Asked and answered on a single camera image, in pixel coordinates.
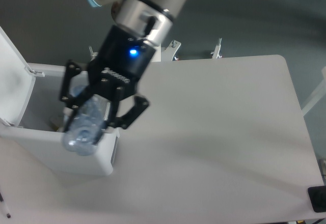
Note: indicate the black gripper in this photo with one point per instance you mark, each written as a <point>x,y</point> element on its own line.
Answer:
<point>114,74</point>

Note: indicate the clear blue plastic bottle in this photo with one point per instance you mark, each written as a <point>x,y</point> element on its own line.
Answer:
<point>85,130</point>

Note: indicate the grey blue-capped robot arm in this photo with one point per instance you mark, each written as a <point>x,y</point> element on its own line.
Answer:
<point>147,19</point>

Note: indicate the white yellow trash in can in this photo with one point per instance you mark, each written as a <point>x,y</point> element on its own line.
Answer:
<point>56,123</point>

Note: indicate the white trash can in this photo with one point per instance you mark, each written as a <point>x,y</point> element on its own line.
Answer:
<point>37,134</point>

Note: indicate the white trash can lid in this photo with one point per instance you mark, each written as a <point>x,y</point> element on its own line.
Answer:
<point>17,82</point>

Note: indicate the black white pen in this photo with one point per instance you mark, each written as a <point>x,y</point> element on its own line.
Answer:
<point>5,207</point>

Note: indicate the black device at edge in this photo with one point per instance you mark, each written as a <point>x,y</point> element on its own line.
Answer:
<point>317,198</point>

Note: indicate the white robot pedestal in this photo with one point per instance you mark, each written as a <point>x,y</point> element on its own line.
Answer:
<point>115,9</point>

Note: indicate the white frame at right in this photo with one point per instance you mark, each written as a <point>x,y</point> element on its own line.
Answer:
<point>317,94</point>

